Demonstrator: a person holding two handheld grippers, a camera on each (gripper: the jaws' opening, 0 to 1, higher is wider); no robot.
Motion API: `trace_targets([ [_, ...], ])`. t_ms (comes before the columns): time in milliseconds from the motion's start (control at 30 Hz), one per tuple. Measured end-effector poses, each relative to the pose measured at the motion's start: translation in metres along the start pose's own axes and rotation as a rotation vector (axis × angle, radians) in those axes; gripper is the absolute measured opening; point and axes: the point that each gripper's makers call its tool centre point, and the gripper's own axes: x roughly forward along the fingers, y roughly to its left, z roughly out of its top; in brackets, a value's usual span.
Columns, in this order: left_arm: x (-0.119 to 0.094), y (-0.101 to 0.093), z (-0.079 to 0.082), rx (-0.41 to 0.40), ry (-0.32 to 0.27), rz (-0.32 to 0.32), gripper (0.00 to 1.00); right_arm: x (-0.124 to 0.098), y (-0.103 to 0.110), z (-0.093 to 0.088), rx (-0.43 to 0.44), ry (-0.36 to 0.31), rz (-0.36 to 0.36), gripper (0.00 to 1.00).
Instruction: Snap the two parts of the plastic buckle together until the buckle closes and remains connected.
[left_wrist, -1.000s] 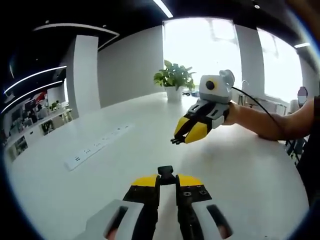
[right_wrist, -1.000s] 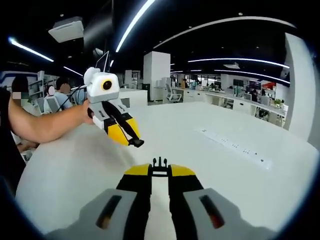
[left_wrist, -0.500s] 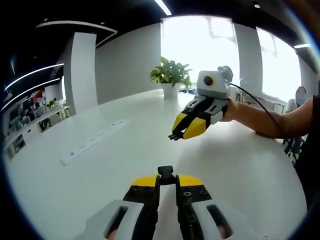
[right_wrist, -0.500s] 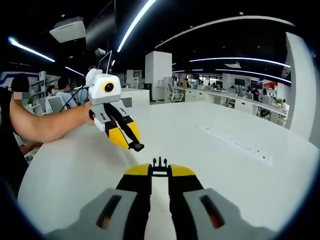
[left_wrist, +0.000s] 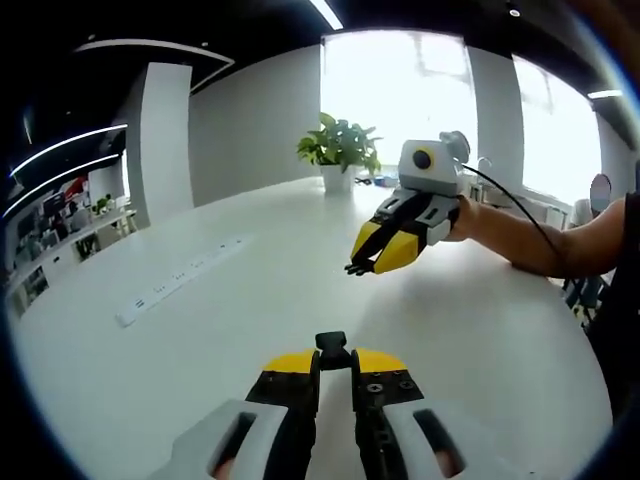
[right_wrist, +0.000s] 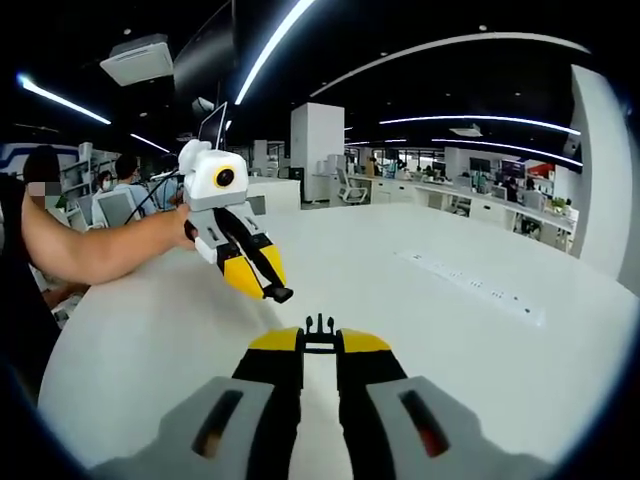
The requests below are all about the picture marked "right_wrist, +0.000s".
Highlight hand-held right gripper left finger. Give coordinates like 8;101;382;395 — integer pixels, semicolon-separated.
158;327;306;480

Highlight tilted monitor on stand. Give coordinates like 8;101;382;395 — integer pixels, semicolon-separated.
198;102;230;152

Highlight white ceiling air conditioner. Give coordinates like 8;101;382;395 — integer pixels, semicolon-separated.
99;33;176;88

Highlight black pronged plastic buckle part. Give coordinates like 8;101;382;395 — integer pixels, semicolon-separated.
302;313;344;354

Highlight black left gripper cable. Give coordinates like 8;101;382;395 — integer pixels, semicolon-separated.
122;168;185;226

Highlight person's left hand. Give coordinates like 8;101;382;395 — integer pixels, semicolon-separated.
167;204;199;252

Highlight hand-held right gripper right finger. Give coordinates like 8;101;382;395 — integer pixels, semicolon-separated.
335;327;486;480

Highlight long white office desk row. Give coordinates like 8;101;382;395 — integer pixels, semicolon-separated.
349;172;584;251

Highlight white office chair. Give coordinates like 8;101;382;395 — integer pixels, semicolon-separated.
335;167;373;206

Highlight person in dark shirt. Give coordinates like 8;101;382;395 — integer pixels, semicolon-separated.
0;174;62;406

